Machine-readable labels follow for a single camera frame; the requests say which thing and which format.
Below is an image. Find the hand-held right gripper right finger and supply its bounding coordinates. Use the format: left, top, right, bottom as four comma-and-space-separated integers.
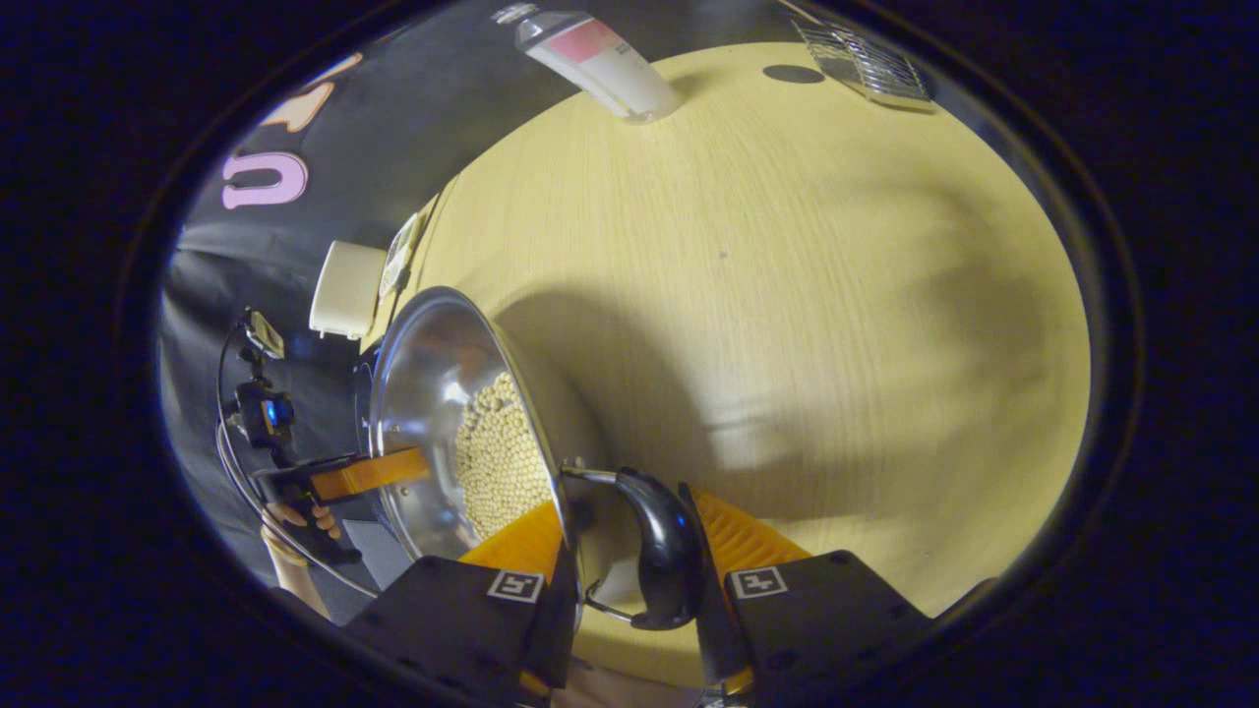
677, 482, 935, 704

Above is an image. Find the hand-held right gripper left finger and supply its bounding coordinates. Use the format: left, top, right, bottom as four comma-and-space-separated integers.
344, 500, 581, 707

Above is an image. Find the steel pot with black handles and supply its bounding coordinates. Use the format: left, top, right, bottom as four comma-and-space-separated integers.
366, 285, 705, 632

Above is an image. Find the white toaster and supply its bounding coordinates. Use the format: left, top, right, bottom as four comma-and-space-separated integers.
309, 241, 388, 341

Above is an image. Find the white divided dish of beans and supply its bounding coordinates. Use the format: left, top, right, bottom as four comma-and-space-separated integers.
379, 211, 426, 299

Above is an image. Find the clear bottle with pink label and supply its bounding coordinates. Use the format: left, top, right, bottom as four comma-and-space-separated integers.
516, 10, 682, 124

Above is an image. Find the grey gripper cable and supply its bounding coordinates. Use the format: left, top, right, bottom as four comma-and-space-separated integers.
214, 323, 381, 601

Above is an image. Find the wire utensil holder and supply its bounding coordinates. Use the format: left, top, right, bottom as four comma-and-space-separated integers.
792, 20, 935, 111

